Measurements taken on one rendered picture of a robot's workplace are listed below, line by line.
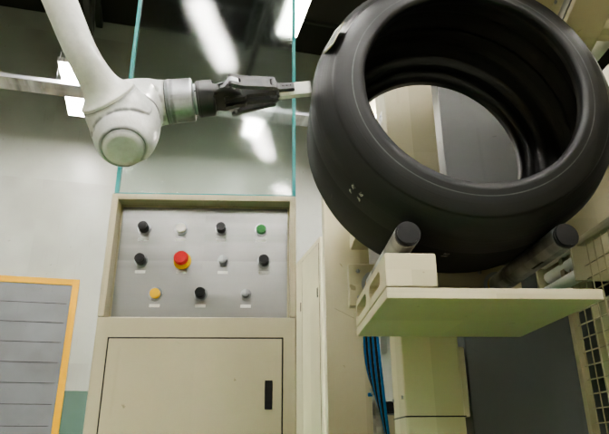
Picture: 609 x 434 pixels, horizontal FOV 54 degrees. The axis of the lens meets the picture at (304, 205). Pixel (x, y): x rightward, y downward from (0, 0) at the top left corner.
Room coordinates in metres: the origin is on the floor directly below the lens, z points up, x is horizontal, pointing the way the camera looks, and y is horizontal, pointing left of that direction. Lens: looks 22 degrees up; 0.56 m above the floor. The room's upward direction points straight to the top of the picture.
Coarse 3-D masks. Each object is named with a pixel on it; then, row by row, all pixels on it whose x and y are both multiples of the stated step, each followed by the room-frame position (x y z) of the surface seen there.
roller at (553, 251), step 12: (564, 228) 0.98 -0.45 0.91; (540, 240) 1.04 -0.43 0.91; (552, 240) 0.99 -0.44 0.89; (564, 240) 0.98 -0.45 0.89; (576, 240) 0.98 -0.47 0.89; (528, 252) 1.09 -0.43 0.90; (540, 252) 1.05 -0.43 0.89; (552, 252) 1.02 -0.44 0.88; (564, 252) 1.01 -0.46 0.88; (516, 264) 1.15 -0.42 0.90; (528, 264) 1.11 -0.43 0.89; (540, 264) 1.08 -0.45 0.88; (492, 276) 1.30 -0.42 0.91; (504, 276) 1.23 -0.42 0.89; (516, 276) 1.19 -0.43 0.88
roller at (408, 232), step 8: (400, 224) 0.97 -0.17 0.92; (408, 224) 0.96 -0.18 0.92; (400, 232) 0.96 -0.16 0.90; (408, 232) 0.96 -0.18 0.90; (416, 232) 0.97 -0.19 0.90; (392, 240) 0.99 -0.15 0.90; (400, 240) 0.97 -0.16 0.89; (408, 240) 0.96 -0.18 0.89; (416, 240) 0.97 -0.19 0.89; (384, 248) 1.07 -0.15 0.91; (392, 248) 1.01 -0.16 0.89; (400, 248) 0.99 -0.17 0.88; (408, 248) 0.98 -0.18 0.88; (376, 264) 1.16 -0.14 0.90; (368, 280) 1.26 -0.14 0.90
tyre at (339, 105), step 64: (384, 0) 0.94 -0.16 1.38; (448, 0) 0.96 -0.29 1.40; (512, 0) 0.95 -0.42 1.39; (320, 64) 0.97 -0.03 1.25; (384, 64) 1.22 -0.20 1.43; (448, 64) 1.23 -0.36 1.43; (512, 64) 1.18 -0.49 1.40; (576, 64) 0.96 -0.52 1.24; (320, 128) 0.98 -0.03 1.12; (512, 128) 1.25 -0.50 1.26; (576, 128) 0.97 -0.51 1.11; (320, 192) 1.17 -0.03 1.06; (384, 192) 0.96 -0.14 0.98; (448, 192) 0.95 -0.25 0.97; (512, 192) 0.95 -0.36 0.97; (576, 192) 0.98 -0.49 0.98; (512, 256) 1.14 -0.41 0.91
